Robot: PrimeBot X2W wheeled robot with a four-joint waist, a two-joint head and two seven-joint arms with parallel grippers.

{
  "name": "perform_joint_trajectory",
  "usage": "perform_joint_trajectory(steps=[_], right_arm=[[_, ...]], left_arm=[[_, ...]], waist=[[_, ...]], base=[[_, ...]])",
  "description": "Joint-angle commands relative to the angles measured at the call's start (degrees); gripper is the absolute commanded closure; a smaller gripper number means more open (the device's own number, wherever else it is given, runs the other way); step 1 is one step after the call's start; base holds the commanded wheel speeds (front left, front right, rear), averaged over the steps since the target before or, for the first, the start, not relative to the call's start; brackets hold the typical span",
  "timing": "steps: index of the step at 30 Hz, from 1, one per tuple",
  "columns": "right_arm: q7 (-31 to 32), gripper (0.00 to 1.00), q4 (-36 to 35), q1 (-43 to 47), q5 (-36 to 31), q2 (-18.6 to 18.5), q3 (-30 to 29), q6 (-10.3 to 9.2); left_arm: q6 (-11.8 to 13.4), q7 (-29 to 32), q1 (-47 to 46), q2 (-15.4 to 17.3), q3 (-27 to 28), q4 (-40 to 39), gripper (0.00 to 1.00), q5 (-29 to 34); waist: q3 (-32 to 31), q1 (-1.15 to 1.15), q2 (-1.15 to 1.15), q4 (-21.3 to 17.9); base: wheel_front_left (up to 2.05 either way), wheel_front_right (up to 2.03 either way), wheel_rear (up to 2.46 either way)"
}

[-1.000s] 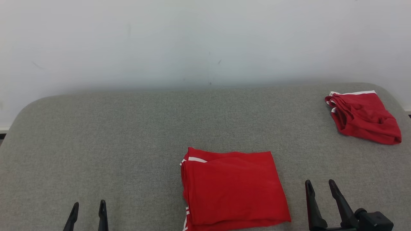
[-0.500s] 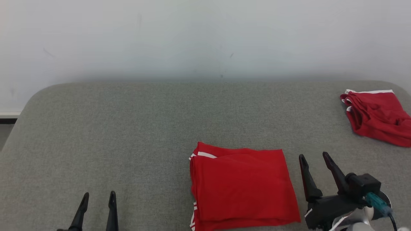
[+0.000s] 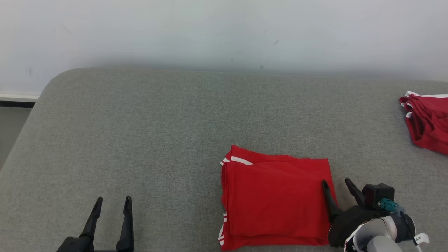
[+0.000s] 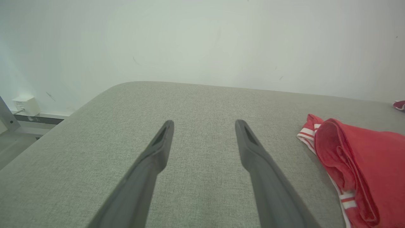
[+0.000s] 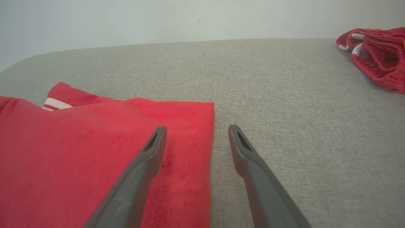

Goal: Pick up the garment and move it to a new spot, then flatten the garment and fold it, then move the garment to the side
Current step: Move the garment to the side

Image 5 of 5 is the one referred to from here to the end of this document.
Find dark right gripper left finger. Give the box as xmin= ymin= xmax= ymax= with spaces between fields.
xmin=82 ymin=125 xmax=167 ymax=228

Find red Bulls 23 jersey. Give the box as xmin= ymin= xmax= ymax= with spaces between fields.
xmin=0 ymin=82 xmax=215 ymax=228

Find grey fabric sofa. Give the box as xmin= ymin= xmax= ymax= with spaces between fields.
xmin=0 ymin=38 xmax=405 ymax=228

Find red shorts with white stripe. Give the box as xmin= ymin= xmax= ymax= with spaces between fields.
xmin=336 ymin=27 xmax=405 ymax=95

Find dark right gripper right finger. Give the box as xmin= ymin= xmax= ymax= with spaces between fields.
xmin=228 ymin=124 xmax=313 ymax=228

